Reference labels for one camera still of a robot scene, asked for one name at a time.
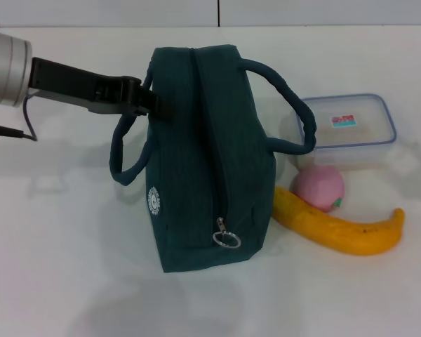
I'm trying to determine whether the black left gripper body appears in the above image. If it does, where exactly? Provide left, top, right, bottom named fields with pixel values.
left=27, top=58, right=148, bottom=115

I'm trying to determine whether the dark teal lunch bag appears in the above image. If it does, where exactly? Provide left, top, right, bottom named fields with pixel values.
left=110, top=44, right=317, bottom=274

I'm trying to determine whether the clear blue-rimmed food container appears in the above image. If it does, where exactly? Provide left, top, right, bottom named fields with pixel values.
left=296, top=93, right=397, bottom=171

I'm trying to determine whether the yellow banana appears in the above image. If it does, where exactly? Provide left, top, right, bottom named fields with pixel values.
left=272, top=185, right=406, bottom=256

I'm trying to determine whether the pink toy peach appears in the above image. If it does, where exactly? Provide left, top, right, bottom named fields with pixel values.
left=293, top=166, right=345, bottom=213

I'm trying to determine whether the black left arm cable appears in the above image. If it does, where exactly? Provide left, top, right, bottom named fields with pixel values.
left=0, top=96, right=39, bottom=143

